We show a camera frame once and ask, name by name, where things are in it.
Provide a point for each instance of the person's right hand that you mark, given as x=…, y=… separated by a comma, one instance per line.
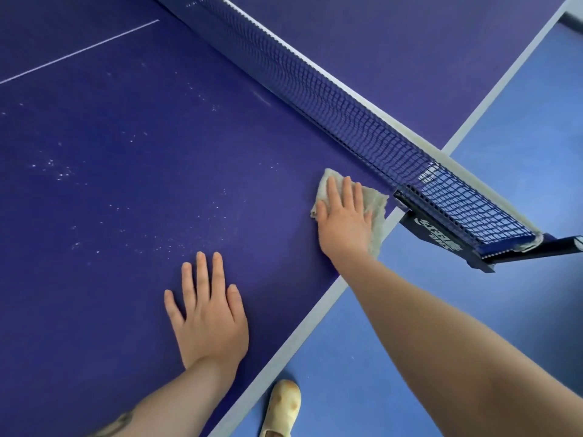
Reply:
x=346, y=227

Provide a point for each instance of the person's left hand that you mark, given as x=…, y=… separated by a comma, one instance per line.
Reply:
x=212, y=323

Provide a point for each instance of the grey cleaning cloth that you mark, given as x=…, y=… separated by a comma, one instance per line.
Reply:
x=378, y=209

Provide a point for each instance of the person's right forearm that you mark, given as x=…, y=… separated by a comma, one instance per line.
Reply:
x=455, y=341

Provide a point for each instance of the person's left forearm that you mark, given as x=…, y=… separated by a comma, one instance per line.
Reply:
x=173, y=405

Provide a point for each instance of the dark blue table tennis net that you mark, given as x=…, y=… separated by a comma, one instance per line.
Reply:
x=341, y=109

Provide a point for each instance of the blue table tennis table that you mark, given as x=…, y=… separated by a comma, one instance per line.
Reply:
x=114, y=177

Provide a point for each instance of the cream right slipper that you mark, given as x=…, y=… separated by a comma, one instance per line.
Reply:
x=282, y=407

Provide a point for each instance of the black net post clamp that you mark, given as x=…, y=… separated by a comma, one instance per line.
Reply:
x=437, y=234

